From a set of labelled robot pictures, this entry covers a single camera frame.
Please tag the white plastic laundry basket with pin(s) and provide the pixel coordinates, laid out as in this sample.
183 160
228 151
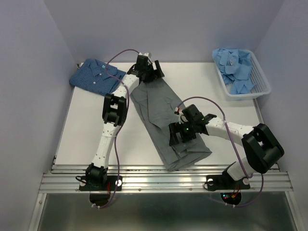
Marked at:
261 84

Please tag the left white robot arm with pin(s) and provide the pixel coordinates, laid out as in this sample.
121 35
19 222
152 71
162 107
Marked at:
115 110

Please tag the light blue shirt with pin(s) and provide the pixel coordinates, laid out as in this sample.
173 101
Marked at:
235 66

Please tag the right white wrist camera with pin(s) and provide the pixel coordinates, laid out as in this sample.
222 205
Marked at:
182 118

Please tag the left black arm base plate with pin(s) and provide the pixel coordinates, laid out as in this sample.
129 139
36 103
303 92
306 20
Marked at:
112 183

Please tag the grey long sleeve shirt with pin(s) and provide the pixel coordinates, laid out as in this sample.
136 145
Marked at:
155 103

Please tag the aluminium front rail frame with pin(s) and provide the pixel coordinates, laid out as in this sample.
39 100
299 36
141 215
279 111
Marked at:
270 204

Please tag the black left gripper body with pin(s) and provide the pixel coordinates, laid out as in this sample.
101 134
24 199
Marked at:
150 74

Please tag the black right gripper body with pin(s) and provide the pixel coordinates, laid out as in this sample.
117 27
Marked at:
187 131

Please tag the blue checked folded shirt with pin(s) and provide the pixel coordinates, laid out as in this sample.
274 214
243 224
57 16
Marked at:
92 77

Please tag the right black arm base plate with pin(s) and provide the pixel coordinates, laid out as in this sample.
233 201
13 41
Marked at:
227 183

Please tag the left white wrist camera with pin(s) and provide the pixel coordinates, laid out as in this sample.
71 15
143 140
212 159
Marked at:
147 54

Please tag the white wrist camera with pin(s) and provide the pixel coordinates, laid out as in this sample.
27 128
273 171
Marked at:
182 118
147 54

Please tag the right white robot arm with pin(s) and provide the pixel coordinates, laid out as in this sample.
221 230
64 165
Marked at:
262 149

